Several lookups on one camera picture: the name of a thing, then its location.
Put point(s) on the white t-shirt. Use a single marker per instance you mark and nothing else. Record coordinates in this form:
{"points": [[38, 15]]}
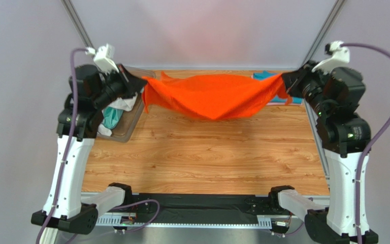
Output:
{"points": [[124, 104]]}

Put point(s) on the orange t-shirt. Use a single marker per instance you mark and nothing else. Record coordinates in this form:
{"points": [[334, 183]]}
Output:
{"points": [[215, 96]]}

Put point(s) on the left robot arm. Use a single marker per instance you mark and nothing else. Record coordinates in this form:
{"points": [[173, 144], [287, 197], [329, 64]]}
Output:
{"points": [[92, 91]]}

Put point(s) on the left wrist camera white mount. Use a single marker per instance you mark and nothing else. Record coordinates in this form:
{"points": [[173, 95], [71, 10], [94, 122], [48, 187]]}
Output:
{"points": [[103, 58]]}

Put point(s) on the folded pink t-shirt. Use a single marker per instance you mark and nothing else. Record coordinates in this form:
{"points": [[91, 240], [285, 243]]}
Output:
{"points": [[283, 104]]}

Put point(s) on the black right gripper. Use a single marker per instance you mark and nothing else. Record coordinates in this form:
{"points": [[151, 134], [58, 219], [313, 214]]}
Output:
{"points": [[296, 83]]}

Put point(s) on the teal green t-shirt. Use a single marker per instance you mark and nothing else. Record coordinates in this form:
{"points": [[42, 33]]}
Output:
{"points": [[112, 117]]}

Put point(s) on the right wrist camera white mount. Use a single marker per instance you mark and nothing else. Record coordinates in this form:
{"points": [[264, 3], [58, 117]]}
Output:
{"points": [[339, 57]]}

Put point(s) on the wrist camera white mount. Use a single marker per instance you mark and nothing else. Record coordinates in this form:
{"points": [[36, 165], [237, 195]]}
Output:
{"points": [[103, 58], [339, 57]]}

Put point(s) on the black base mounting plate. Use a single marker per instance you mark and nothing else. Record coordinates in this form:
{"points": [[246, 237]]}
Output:
{"points": [[201, 208]]}

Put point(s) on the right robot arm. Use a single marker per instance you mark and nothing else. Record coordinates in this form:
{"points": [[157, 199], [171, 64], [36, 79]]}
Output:
{"points": [[334, 97]]}

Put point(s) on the clear plastic bin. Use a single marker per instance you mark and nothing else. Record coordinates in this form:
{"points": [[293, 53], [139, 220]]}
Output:
{"points": [[127, 123]]}

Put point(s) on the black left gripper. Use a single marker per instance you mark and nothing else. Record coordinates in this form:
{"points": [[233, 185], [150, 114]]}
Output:
{"points": [[133, 84]]}

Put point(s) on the aluminium frame rail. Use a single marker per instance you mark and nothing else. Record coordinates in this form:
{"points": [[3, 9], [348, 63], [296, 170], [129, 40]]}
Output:
{"points": [[323, 224]]}

